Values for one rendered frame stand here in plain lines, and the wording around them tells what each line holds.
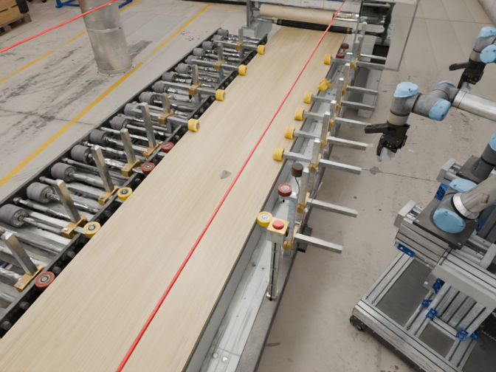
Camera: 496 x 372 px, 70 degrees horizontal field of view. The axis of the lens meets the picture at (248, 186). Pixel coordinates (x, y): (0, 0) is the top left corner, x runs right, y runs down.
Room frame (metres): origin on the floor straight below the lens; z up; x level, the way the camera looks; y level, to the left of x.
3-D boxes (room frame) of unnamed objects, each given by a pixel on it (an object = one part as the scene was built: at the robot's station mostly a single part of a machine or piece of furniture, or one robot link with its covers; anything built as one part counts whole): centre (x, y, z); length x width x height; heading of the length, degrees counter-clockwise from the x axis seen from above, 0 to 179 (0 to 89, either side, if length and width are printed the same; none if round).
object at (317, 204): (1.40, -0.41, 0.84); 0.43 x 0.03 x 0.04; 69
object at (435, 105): (1.16, -0.68, 1.61); 0.11 x 0.11 x 0.08; 52
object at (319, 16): (4.03, -0.72, 1.05); 1.43 x 0.12 x 0.12; 69
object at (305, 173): (1.40, -0.30, 0.87); 0.04 x 0.04 x 0.48; 69
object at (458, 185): (1.11, -0.92, 1.21); 0.13 x 0.12 x 0.14; 142
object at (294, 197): (1.17, -0.21, 0.92); 0.04 x 0.04 x 0.48; 69
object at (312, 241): (1.19, -0.27, 0.82); 0.44 x 0.03 x 0.04; 69
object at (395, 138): (1.20, -0.59, 1.46); 0.09 x 0.08 x 0.12; 45
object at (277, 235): (0.93, -0.12, 1.18); 0.07 x 0.07 x 0.08; 69
